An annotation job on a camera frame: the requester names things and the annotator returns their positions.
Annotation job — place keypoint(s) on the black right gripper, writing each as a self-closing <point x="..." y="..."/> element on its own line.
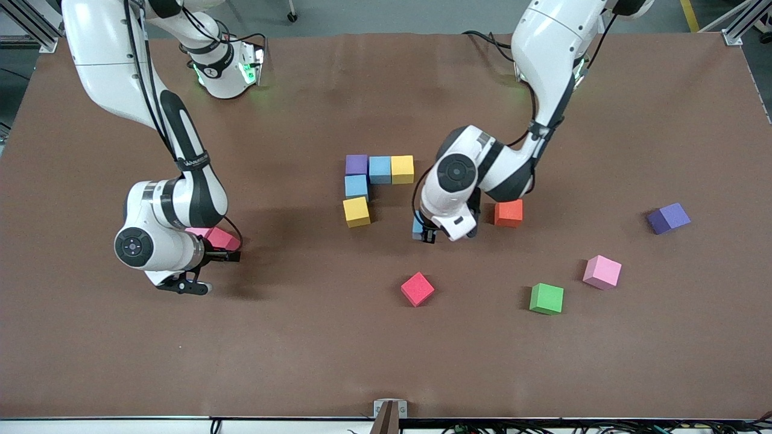
<point x="217" y="255"/>

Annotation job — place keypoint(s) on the blue foam cube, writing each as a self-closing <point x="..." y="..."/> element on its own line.
<point x="356" y="187"/>
<point x="417" y="228"/>
<point x="380" y="170"/>

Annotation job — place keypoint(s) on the red foam cube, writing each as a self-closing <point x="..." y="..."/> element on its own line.
<point x="224" y="239"/>
<point x="417" y="289"/>

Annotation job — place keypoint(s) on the yellow foam cube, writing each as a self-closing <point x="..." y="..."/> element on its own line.
<point x="402" y="170"/>
<point x="356" y="212"/>

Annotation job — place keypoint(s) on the purple foam cube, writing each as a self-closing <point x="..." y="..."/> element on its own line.
<point x="668" y="218"/>
<point x="356" y="164"/>

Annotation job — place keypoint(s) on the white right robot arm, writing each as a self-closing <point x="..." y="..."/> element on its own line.
<point x="102" y="54"/>

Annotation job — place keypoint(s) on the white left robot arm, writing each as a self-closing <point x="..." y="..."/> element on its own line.
<point x="543" y="48"/>

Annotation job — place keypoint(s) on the pink foam cube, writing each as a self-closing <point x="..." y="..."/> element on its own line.
<point x="202" y="232"/>
<point x="602" y="272"/>

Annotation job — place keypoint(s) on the orange foam cube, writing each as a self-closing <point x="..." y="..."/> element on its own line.
<point x="509" y="214"/>

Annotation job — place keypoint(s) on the green foam cube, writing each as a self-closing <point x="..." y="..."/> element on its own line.
<point x="546" y="298"/>

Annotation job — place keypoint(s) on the brown table cover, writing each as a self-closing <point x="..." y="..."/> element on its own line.
<point x="362" y="361"/>

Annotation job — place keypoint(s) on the black caster wheel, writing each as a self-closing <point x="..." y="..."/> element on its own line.
<point x="292" y="15"/>

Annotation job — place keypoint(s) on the grey metal table bracket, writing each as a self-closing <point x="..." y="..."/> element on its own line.
<point x="390" y="416"/>

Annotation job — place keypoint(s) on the white table edge rail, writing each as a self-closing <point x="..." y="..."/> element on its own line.
<point x="120" y="427"/>

